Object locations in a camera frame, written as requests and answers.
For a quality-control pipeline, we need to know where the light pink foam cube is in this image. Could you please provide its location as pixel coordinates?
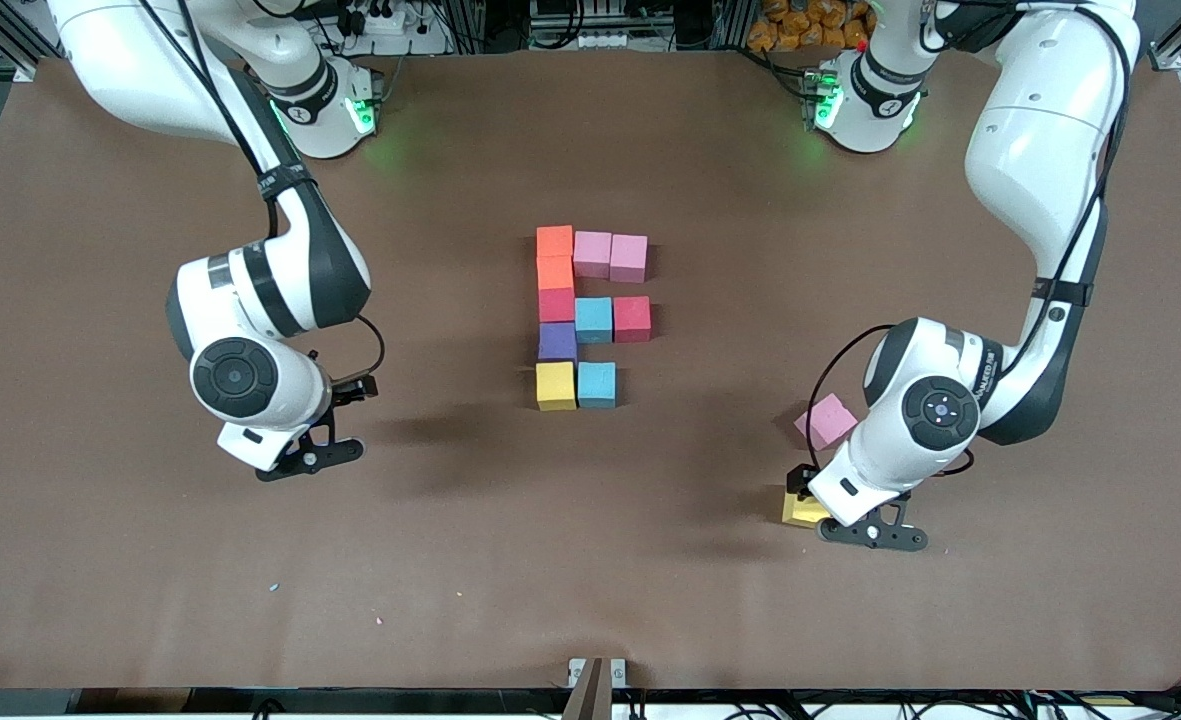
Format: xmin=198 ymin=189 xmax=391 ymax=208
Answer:
xmin=793 ymin=392 xmax=860 ymax=452
xmin=609 ymin=234 xmax=649 ymax=284

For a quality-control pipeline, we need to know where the brown camera stand pole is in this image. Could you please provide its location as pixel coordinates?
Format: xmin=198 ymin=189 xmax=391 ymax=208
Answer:
xmin=561 ymin=657 xmax=614 ymax=720

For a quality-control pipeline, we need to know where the yellow foam cube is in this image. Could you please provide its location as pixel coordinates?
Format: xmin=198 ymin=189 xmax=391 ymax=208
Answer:
xmin=535 ymin=362 xmax=578 ymax=413
xmin=782 ymin=490 xmax=833 ymax=530

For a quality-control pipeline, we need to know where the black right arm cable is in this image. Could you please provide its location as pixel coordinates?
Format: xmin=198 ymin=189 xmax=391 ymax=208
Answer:
xmin=333 ymin=314 xmax=388 ymax=384

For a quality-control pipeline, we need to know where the pile of orange objects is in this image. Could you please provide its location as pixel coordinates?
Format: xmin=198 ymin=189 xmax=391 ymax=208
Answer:
xmin=747 ymin=0 xmax=876 ymax=53

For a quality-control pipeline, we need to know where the brown table cover sheet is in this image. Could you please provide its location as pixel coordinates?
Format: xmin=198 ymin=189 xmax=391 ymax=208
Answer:
xmin=0 ymin=50 xmax=1181 ymax=693

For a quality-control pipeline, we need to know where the dusty pink foam cube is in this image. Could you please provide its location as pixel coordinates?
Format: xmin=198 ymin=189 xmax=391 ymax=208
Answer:
xmin=573 ymin=231 xmax=614 ymax=280

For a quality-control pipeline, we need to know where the metal table edge bracket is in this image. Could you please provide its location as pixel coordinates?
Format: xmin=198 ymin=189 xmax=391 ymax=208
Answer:
xmin=567 ymin=657 xmax=628 ymax=691

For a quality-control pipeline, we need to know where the white power strip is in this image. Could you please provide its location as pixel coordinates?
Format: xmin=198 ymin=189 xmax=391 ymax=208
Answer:
xmin=335 ymin=0 xmax=451 ymax=56
xmin=530 ymin=26 xmax=651 ymax=51

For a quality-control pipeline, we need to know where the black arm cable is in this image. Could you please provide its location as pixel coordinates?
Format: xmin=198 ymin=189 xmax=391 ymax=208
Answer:
xmin=806 ymin=322 xmax=977 ymax=479
xmin=333 ymin=314 xmax=388 ymax=384

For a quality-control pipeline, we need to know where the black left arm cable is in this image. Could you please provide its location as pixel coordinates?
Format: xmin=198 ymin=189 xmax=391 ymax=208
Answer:
xmin=806 ymin=322 xmax=977 ymax=479

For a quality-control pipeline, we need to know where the black cable bundle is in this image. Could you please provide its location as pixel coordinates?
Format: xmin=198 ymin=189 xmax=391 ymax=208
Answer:
xmin=720 ymin=688 xmax=1181 ymax=720

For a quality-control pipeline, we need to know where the blue foam cube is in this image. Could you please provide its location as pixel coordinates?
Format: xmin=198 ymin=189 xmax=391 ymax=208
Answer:
xmin=575 ymin=297 xmax=615 ymax=346
xmin=577 ymin=361 xmax=618 ymax=410

